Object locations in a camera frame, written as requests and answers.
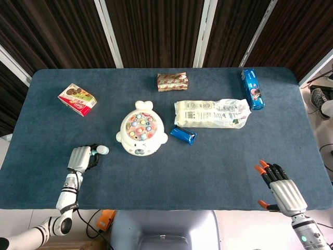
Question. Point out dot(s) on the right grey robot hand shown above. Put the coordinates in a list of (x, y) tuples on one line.
[(284, 191)]

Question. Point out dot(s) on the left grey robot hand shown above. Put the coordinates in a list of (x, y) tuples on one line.
[(79, 157)]

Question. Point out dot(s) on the mint green toy hammer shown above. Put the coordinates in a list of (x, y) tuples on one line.
[(102, 150)]

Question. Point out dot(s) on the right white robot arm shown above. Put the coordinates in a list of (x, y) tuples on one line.
[(309, 231)]

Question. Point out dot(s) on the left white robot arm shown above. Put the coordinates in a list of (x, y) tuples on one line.
[(66, 198)]

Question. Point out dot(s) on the white seal whack-a-mole toy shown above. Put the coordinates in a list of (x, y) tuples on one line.
[(141, 131)]

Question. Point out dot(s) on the red and green small box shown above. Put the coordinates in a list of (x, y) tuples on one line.
[(78, 100)]

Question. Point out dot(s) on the orange device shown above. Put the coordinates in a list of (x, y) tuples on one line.
[(106, 220)]

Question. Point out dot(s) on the blue table cloth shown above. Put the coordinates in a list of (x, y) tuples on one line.
[(166, 172)]

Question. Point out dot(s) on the grey sneaker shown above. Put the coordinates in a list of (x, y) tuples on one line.
[(318, 101)]

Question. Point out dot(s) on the small blue snack packet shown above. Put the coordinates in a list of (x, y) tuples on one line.
[(183, 135)]

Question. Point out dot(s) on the blue cookie box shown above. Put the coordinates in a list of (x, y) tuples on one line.
[(252, 89)]

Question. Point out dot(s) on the white plastic food bag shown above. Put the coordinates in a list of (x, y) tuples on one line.
[(208, 114)]

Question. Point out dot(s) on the grey robot torso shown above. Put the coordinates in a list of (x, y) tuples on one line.
[(164, 229)]

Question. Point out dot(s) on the gold foil snack package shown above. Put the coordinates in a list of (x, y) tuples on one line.
[(172, 82)]

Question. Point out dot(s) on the white partition post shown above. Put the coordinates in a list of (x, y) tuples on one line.
[(204, 34), (316, 70), (109, 34), (13, 66), (257, 34)]

